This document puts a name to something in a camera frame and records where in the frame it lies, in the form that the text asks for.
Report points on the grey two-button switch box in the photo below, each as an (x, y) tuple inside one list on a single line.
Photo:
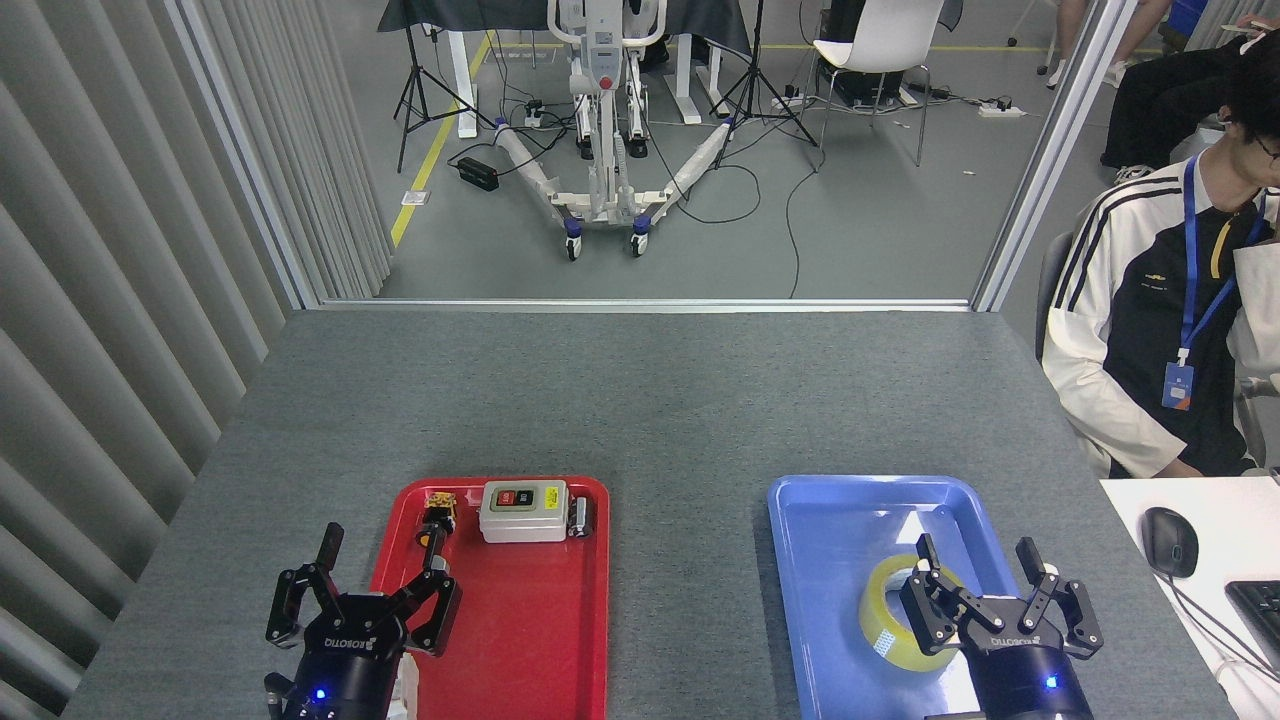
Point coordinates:
[(523, 523)]

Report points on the yellow tape roll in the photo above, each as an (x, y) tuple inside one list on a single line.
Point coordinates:
[(880, 615)]

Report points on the black computer mouse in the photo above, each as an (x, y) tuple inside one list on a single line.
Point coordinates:
[(1170, 540)]

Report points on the seated person in black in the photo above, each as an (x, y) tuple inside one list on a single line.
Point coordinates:
[(1160, 100)]

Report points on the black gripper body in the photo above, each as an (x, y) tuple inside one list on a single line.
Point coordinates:
[(1030, 680), (345, 670)]

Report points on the person's right forearm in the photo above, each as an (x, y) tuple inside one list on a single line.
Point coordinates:
[(1110, 400)]

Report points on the silver frame post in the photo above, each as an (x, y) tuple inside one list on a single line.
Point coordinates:
[(245, 160), (1050, 150)]

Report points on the black power adapter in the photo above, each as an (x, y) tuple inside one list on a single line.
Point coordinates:
[(478, 174)]

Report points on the white desk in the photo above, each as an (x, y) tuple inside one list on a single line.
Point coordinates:
[(1220, 530)]

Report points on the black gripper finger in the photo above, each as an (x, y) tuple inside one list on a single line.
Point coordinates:
[(438, 615), (935, 610), (1078, 615), (290, 605)]

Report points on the white circuit breaker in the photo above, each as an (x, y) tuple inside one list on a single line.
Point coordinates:
[(407, 690)]

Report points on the black tripod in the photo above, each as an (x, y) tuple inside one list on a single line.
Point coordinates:
[(412, 80), (755, 80)]

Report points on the small silver metal part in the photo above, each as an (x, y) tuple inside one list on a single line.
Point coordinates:
[(579, 517)]

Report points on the table with black cloth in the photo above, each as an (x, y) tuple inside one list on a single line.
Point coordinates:
[(700, 15)]

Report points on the grey office chair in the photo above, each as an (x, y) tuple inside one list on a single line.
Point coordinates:
[(1050, 290)]

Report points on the standing person's legs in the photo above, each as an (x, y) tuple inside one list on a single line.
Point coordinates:
[(1068, 30)]

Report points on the white power strip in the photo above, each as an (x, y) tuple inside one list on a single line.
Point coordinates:
[(1000, 110)]

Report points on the black orange push button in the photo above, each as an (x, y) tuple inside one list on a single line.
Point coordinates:
[(436, 520)]

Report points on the black keyboard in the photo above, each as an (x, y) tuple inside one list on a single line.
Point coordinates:
[(1262, 615)]

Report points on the red plastic tray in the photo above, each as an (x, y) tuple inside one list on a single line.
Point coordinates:
[(530, 630)]

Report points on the blue plastic tray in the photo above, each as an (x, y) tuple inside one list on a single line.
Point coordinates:
[(830, 560)]

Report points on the silver frame rail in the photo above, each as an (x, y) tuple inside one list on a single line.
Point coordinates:
[(640, 304)]

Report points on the white stand on wheels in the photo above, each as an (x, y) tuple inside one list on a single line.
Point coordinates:
[(605, 190)]

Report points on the white chair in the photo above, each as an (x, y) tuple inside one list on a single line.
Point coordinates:
[(880, 40)]

